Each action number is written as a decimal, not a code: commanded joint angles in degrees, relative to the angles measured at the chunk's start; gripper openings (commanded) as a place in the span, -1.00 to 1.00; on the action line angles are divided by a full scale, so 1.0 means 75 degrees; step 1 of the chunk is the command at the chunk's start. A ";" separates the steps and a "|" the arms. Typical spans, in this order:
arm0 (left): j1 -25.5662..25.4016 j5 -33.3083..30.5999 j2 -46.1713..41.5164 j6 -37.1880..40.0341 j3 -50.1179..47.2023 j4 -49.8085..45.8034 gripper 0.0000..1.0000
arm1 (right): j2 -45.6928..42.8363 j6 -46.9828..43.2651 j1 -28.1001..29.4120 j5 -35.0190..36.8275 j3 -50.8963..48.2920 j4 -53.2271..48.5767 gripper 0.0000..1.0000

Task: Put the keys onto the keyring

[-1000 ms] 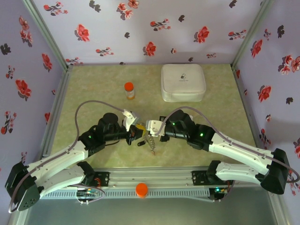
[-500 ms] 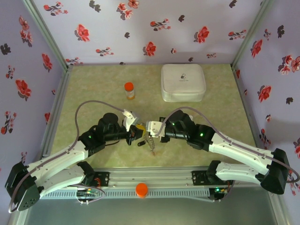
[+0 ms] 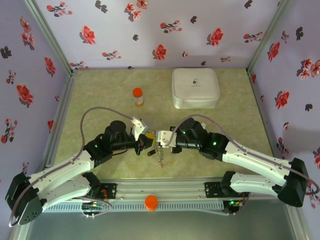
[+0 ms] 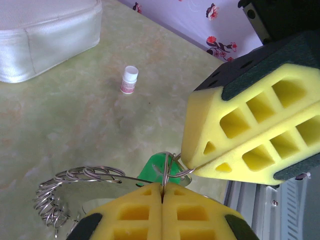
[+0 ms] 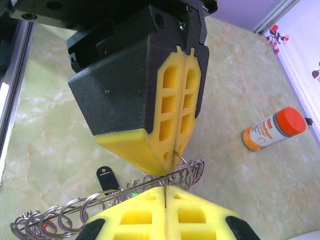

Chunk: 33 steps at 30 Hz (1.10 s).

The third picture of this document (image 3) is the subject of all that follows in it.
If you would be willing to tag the large metal keyring with rings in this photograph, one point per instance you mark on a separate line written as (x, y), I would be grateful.
(160, 153)

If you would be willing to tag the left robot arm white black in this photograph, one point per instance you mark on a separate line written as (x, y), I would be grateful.
(62, 170)

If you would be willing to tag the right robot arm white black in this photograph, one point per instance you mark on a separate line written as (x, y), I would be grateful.
(257, 160)

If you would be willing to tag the orange capped supplement bottle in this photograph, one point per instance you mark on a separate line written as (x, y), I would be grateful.
(138, 98)

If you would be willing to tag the white medicine bag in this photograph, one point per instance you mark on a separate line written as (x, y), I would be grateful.
(195, 85)

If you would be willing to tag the orange round cap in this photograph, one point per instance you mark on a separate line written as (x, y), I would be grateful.
(151, 202)

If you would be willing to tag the grey metal panel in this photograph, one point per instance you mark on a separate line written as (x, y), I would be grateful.
(160, 225)

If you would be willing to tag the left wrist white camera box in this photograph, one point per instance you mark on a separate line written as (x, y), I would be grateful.
(140, 130)

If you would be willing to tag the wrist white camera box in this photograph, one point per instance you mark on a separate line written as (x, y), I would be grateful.
(165, 138)
(140, 130)

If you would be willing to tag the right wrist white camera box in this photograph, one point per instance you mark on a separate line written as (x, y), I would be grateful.
(165, 138)

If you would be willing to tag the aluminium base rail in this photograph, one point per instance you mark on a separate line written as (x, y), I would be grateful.
(160, 187)

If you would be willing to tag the aluminium side rail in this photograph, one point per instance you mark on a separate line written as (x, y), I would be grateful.
(61, 112)
(257, 95)

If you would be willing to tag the aluminium corner post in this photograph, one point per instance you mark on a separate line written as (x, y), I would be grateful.
(50, 37)
(267, 37)

